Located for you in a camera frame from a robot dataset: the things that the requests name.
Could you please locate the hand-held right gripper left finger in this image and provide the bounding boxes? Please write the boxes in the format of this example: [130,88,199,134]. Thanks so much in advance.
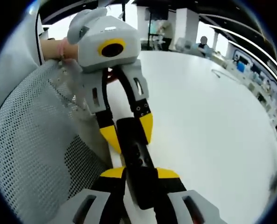
[48,167,127,224]

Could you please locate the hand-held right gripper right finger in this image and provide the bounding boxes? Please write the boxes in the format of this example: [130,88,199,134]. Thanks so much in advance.
[153,167,227,224]

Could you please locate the black remote control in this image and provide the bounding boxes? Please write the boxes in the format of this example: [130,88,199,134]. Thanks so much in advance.
[116,118,159,210]

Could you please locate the grey mesh office chair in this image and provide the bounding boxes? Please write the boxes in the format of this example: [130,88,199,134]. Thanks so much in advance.
[0,58,114,224]

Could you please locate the pink bracelet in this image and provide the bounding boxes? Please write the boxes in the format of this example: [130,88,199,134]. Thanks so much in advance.
[57,39,67,62]

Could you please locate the black cable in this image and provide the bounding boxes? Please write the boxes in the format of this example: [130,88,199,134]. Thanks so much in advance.
[34,11,46,66]

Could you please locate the grey cable on table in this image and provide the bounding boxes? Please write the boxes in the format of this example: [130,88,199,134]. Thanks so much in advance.
[210,68,240,83]

